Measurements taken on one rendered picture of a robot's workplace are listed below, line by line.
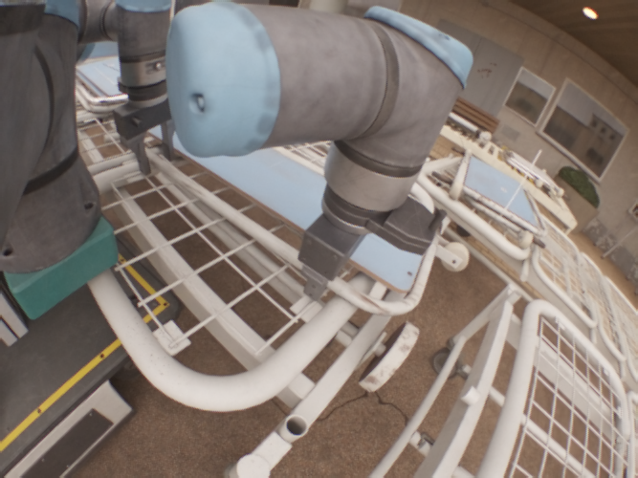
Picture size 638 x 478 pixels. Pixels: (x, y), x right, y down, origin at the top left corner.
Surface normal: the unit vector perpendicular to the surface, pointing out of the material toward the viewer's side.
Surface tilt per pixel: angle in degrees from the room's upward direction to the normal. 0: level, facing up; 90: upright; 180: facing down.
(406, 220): 11
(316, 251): 101
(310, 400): 0
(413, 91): 81
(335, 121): 110
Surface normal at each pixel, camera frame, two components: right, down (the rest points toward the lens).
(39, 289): 0.83, 0.51
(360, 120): 0.41, 0.87
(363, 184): -0.32, 0.69
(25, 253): 0.61, 0.37
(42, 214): 0.86, 0.25
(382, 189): -0.03, 0.76
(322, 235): 0.21, -0.63
